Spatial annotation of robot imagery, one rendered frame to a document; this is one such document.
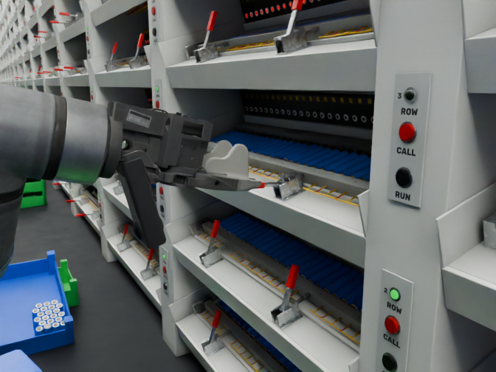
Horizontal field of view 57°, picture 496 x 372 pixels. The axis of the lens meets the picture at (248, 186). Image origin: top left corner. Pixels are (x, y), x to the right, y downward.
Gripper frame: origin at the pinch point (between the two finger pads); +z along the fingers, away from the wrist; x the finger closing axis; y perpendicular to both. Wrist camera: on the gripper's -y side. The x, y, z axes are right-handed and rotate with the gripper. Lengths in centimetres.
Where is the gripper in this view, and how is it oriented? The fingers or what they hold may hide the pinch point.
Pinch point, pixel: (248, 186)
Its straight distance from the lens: 61.6
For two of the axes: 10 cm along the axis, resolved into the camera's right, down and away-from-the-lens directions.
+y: 2.0, -9.7, -1.0
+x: -5.0, -1.9, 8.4
